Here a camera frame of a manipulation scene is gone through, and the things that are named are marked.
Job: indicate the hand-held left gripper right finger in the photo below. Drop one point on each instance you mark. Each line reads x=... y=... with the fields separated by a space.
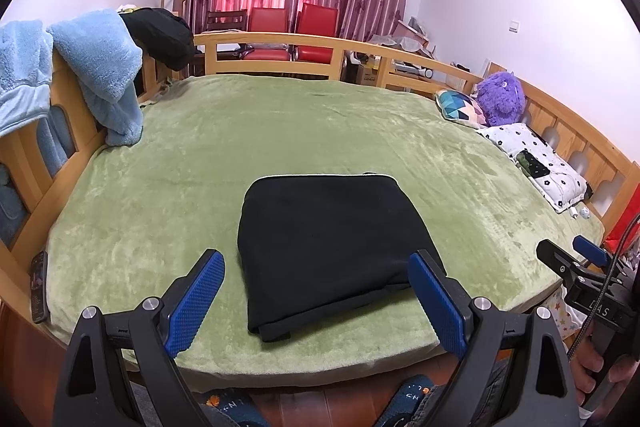
x=437 y=302

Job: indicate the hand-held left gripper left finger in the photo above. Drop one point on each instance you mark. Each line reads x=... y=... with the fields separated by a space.
x=197 y=302

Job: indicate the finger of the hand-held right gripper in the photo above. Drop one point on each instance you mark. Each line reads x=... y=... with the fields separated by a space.
x=557 y=259
x=590 y=249

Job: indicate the black pants with white stripe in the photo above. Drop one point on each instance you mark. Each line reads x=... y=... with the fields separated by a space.
x=325 y=247

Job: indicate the person's right hand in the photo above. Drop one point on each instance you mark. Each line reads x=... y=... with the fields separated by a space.
x=587 y=372

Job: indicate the small white toy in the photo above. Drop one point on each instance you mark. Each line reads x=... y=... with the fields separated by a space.
x=581 y=212

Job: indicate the red cloth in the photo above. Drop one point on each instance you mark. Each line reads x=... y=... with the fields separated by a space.
x=622 y=227

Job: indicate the star print cloth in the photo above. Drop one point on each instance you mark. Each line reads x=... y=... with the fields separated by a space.
x=562 y=322

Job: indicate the dark patterned cloth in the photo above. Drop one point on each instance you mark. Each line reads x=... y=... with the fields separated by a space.
x=532 y=164

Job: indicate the blue slipper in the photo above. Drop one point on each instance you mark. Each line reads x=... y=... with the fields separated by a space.
x=230 y=407
x=405 y=399

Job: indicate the white flower print pillow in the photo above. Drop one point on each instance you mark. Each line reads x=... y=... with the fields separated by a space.
x=505 y=137

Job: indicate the black remote control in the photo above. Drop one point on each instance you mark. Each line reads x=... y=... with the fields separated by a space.
x=39 y=287

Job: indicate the purple plush toy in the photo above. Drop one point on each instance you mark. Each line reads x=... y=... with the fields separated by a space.
x=500 y=99

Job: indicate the geometric print pillow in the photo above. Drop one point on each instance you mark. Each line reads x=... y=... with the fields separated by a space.
x=457 y=107

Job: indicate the green fleece blanket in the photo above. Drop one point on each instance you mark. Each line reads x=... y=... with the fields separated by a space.
x=250 y=127

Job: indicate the cardboard box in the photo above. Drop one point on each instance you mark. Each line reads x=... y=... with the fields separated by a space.
x=367 y=72

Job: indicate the black garment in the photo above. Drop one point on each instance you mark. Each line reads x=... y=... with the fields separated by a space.
x=160 y=37

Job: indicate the light blue fluffy robe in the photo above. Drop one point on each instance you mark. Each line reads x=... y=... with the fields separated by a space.
x=95 y=52

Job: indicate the dark wooden chair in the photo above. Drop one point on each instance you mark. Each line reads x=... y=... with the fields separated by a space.
x=225 y=18

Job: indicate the red chair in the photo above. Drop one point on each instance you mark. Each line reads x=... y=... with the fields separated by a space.
x=317 y=19
x=267 y=19

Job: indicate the wooden bed frame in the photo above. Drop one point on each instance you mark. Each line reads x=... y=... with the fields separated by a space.
x=200 y=57

